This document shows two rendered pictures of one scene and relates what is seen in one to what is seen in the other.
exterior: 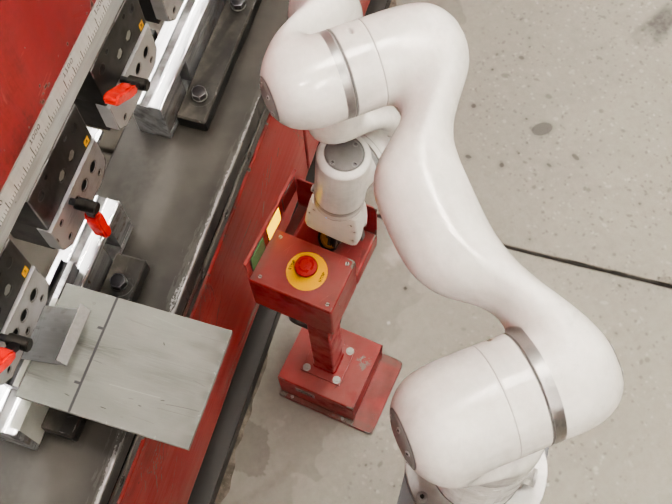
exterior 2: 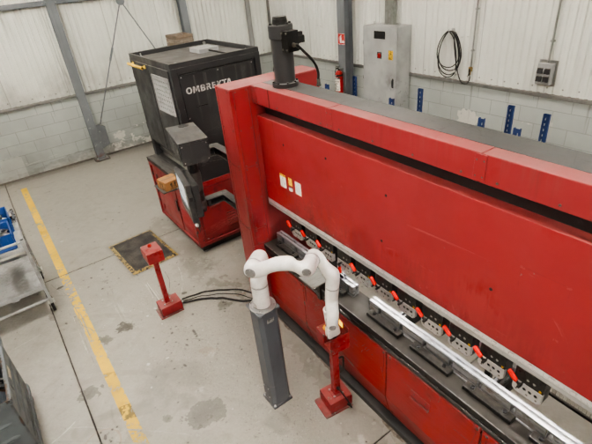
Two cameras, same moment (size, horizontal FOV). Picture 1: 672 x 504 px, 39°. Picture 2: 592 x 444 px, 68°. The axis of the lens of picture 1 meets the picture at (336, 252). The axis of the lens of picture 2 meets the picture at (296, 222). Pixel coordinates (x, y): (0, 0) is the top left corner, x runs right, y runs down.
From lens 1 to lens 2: 2.82 m
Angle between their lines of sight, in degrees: 75
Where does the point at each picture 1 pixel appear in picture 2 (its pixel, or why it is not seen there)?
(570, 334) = (254, 262)
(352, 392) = (323, 391)
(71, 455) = not seen: hidden behind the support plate
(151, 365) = (315, 277)
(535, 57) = not seen: outside the picture
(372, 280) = (356, 426)
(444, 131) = (290, 261)
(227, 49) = (383, 322)
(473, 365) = (260, 255)
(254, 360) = (351, 382)
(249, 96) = (370, 325)
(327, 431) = not seen: hidden behind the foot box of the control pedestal
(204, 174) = (356, 311)
